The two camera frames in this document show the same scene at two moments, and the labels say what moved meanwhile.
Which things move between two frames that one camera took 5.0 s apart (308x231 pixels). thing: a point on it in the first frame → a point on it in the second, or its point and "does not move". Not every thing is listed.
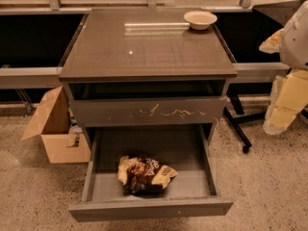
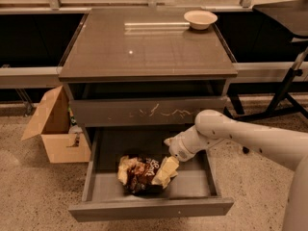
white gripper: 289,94 → 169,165
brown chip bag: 143,176 does not move
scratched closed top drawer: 94,113 does not move
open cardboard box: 52,123 does not move
